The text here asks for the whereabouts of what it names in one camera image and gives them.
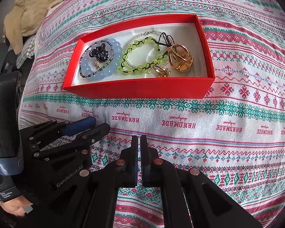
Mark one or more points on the black labelled wrist band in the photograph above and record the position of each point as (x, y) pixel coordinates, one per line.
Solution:
(7, 193)

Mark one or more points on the grey checked cloth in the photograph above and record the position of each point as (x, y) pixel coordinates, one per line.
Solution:
(26, 52)

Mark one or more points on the patterned woven tablecloth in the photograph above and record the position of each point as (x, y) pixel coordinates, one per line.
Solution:
(228, 123)

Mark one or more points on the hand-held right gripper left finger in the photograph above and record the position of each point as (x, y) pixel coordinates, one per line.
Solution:
(134, 166)

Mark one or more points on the red jewelry box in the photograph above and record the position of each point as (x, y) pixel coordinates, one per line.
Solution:
(137, 89)

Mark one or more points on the person's left hand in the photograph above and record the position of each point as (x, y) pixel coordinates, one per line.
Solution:
(14, 205)

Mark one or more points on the black claw hair clip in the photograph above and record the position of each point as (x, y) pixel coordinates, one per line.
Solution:
(99, 52)

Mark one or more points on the beige quilted blanket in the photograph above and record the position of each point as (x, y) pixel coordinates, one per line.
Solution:
(33, 7)

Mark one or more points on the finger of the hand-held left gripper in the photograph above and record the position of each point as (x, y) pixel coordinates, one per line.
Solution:
(95, 133)
(80, 124)

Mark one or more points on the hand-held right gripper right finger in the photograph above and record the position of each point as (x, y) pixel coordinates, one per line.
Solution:
(144, 166)

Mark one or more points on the gold hair clip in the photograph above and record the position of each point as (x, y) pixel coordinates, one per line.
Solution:
(182, 65)

